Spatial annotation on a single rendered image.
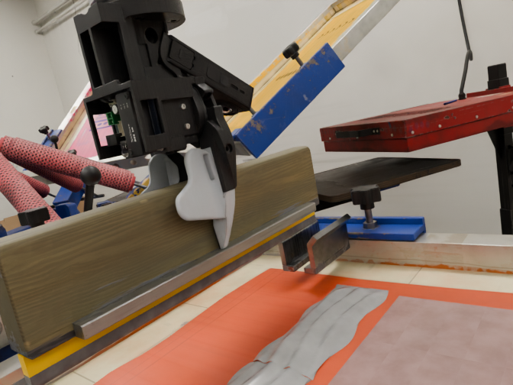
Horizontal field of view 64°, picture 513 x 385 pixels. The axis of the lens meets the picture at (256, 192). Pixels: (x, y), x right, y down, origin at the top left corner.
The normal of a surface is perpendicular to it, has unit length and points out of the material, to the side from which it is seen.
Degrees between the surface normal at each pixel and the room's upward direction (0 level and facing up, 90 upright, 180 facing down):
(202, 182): 84
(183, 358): 0
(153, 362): 0
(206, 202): 84
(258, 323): 0
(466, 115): 91
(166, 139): 90
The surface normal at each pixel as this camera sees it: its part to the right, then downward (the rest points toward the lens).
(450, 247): -0.62, 0.26
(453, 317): -0.19, -0.97
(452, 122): 0.35, 0.10
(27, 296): 0.77, -0.04
